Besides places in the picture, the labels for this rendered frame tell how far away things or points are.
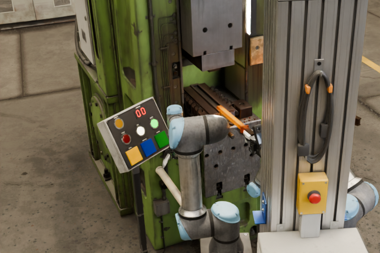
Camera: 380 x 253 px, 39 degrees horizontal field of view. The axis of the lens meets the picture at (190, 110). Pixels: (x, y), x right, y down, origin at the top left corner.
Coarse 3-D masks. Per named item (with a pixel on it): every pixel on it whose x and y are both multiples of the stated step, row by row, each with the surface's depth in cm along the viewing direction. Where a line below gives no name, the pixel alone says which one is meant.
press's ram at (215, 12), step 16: (192, 0) 277; (208, 0) 281; (224, 0) 285; (240, 0) 289; (192, 16) 281; (208, 16) 285; (224, 16) 289; (240, 16) 293; (192, 32) 285; (208, 32) 289; (224, 32) 293; (240, 32) 297; (192, 48) 289; (208, 48) 293; (224, 48) 297
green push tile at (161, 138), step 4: (160, 132) 286; (164, 132) 287; (156, 136) 283; (160, 136) 285; (164, 136) 286; (156, 140) 283; (160, 140) 284; (164, 140) 286; (168, 140) 288; (160, 144) 284; (164, 144) 285; (160, 148) 283
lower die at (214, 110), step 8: (184, 88) 345; (192, 88) 344; (208, 88) 343; (184, 96) 337; (192, 96) 335; (200, 96) 334; (216, 96) 333; (184, 104) 336; (192, 104) 327; (200, 104) 324; (208, 104) 323; (224, 104) 322; (192, 112) 326; (200, 112) 317; (208, 112) 314; (216, 112) 314; (232, 112) 317
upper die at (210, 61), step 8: (184, 56) 317; (192, 56) 306; (200, 56) 295; (208, 56) 295; (216, 56) 297; (224, 56) 299; (232, 56) 301; (200, 64) 297; (208, 64) 297; (216, 64) 299; (224, 64) 301; (232, 64) 303
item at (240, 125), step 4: (220, 108) 314; (224, 108) 314; (224, 112) 309; (228, 112) 309; (228, 116) 305; (232, 116) 304; (232, 120) 301; (236, 120) 300; (236, 124) 297; (240, 124) 295; (240, 128) 292; (244, 128) 290; (248, 128) 290; (248, 132) 286; (252, 132) 285
